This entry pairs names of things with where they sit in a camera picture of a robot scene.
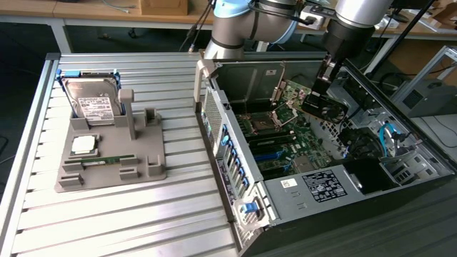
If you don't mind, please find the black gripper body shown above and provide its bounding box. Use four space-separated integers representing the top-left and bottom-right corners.
319 18 373 63

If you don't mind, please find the green and black graphics card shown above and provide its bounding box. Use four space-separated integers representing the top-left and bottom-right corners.
272 61 350 124

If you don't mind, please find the white small box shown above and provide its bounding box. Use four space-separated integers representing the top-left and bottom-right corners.
374 17 399 29

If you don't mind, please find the metal socket cover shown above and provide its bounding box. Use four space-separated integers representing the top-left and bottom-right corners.
270 103 299 126

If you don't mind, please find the black slanted pole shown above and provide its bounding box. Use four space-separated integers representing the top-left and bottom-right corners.
363 0 439 75

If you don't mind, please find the black monitor with stand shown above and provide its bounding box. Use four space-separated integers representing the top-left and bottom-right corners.
389 0 435 22

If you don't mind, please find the CPU socket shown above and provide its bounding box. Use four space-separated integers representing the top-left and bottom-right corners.
245 114 282 134

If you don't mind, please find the green motherboard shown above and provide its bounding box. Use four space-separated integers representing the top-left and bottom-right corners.
234 100 335 172

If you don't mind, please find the grey chipset heatsink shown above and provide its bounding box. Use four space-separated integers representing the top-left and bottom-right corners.
292 156 315 172

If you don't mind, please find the brown cardboard box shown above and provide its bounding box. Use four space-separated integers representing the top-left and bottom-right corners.
138 0 189 16
431 0 457 29

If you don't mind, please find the grey computer tower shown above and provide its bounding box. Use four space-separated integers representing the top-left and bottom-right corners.
401 79 457 118

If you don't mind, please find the grey power supply unit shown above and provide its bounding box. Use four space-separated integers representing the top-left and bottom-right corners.
264 164 361 223

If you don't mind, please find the black open PC case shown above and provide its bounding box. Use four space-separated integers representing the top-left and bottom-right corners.
194 55 457 257

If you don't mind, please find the hard disk in blue carrier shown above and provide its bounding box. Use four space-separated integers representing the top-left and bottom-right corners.
56 69 124 126

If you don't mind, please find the green RAM stick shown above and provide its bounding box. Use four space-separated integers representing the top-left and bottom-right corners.
80 155 122 164

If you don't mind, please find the grey plastic parts rack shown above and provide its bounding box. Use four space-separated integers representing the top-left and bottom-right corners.
53 88 168 193

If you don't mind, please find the silver CPU chip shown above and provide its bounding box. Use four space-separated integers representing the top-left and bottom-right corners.
70 135 98 156

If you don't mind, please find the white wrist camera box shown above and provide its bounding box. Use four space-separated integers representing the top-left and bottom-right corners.
297 4 335 27

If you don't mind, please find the light blue wire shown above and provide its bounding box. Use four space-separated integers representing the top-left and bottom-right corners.
378 122 402 157

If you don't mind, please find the wooden desk with white frame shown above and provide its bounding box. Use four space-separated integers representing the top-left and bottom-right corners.
0 0 214 53
296 0 457 75

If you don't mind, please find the aluminium profile frame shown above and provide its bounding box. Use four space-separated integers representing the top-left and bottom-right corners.
390 44 457 102

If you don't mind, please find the grey wire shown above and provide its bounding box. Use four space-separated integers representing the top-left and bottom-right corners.
378 149 418 163

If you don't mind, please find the beige case latch handle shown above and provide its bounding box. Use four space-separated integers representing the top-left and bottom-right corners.
192 59 217 104

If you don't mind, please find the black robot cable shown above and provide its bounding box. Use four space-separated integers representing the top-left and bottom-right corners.
177 0 317 53

